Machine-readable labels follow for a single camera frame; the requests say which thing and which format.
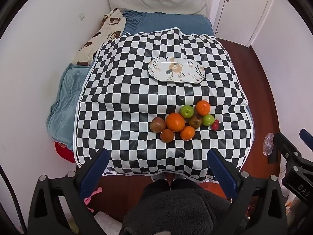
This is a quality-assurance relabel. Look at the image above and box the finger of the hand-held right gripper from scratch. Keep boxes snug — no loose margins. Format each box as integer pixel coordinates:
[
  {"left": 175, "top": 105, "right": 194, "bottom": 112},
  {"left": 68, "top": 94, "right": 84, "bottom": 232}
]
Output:
[
  {"left": 299, "top": 128, "right": 313, "bottom": 152},
  {"left": 273, "top": 132, "right": 305, "bottom": 174}
]

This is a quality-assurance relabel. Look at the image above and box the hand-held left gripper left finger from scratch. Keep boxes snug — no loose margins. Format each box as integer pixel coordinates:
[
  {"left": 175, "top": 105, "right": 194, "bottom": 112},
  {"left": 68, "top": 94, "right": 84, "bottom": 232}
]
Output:
[{"left": 27, "top": 148, "right": 110, "bottom": 235}]

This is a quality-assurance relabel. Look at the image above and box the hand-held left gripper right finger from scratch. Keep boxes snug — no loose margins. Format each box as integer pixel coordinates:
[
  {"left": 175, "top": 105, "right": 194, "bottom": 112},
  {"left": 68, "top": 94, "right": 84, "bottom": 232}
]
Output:
[{"left": 207, "top": 148, "right": 288, "bottom": 235}]

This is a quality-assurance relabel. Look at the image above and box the dark red apple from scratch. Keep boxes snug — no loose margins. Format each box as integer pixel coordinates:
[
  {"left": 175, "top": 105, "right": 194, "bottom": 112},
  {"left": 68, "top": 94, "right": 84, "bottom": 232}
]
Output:
[{"left": 188, "top": 114, "right": 203, "bottom": 129}]

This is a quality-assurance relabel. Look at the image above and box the dark brownish orange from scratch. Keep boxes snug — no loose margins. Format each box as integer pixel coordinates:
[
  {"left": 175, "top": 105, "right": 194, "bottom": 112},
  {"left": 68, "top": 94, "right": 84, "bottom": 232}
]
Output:
[{"left": 160, "top": 128, "right": 175, "bottom": 143}]

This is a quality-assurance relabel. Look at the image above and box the small orange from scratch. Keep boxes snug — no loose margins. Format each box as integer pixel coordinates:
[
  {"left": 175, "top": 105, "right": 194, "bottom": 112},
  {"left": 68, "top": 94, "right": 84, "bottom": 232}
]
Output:
[
  {"left": 180, "top": 126, "right": 196, "bottom": 141},
  {"left": 196, "top": 100, "right": 211, "bottom": 116}
]

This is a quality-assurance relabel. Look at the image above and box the large orange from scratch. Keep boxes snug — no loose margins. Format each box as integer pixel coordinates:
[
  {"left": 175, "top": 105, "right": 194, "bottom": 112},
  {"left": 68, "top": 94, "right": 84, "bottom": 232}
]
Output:
[{"left": 165, "top": 112, "right": 186, "bottom": 132}]

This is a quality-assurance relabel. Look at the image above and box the green apple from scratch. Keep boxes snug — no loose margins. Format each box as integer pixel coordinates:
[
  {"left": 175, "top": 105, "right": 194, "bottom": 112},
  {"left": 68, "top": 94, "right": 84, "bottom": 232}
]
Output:
[
  {"left": 180, "top": 105, "right": 194, "bottom": 118},
  {"left": 202, "top": 114, "right": 215, "bottom": 127}
]

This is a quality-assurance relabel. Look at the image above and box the red yellow apple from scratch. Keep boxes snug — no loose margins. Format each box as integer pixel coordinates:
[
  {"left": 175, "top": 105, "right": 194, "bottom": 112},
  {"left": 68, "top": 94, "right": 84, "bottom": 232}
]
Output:
[{"left": 150, "top": 117, "right": 167, "bottom": 133}]

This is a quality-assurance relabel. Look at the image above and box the oval floral plate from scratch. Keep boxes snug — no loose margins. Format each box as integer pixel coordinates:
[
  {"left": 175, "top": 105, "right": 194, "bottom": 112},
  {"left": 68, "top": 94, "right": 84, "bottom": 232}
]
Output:
[{"left": 148, "top": 57, "right": 206, "bottom": 84}]

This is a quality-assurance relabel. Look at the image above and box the crumpled clear plastic bag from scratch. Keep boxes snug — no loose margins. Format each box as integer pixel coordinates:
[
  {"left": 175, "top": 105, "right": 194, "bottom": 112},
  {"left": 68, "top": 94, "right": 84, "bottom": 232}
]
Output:
[{"left": 263, "top": 132, "right": 274, "bottom": 156}]

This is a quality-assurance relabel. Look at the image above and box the pink plastic item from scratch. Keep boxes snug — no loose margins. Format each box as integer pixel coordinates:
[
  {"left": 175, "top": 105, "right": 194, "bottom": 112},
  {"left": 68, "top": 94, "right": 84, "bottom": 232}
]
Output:
[{"left": 84, "top": 187, "right": 102, "bottom": 213}]

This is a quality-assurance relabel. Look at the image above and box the red cloth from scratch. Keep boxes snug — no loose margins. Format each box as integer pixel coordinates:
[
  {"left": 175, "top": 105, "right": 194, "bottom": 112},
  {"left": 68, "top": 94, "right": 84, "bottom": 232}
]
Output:
[{"left": 54, "top": 141, "right": 76, "bottom": 164}]

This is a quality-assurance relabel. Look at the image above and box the person's dark fleece clothing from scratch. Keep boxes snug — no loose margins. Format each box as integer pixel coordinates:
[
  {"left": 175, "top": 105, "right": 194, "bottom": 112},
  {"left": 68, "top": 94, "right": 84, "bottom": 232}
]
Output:
[{"left": 121, "top": 178, "right": 247, "bottom": 235}]

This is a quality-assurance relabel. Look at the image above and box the blue fleece blanket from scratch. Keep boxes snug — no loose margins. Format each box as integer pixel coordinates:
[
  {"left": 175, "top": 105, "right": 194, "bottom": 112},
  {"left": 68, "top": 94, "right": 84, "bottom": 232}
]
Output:
[{"left": 46, "top": 62, "right": 92, "bottom": 151}]

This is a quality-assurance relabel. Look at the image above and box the black white checkered tablecloth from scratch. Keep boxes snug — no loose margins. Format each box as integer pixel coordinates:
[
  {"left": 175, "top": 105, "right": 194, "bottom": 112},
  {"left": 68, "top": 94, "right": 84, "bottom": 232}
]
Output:
[{"left": 73, "top": 28, "right": 256, "bottom": 184}]

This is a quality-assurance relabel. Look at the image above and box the bear print pillow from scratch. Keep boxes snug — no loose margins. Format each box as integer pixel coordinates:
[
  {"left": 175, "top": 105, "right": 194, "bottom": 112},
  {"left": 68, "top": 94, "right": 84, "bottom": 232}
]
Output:
[{"left": 73, "top": 8, "right": 127, "bottom": 66}]

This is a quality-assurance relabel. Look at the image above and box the white door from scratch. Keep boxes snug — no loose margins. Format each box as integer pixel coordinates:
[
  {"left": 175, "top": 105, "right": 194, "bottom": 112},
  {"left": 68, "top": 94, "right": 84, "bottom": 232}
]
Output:
[{"left": 211, "top": 0, "right": 275, "bottom": 47}]

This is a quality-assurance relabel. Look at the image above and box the blue pillow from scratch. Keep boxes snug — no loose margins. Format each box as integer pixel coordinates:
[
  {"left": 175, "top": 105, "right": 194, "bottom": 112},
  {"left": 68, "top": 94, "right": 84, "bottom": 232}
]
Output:
[{"left": 121, "top": 10, "right": 216, "bottom": 38}]

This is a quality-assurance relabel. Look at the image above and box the white pillow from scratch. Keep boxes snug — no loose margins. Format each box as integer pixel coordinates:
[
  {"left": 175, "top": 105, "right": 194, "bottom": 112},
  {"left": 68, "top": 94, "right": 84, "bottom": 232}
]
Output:
[{"left": 106, "top": 0, "right": 213, "bottom": 17}]

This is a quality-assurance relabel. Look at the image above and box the black cable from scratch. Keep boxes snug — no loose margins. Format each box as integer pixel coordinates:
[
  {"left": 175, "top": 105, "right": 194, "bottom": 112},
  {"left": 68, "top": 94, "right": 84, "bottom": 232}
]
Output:
[{"left": 0, "top": 164, "right": 27, "bottom": 235}]

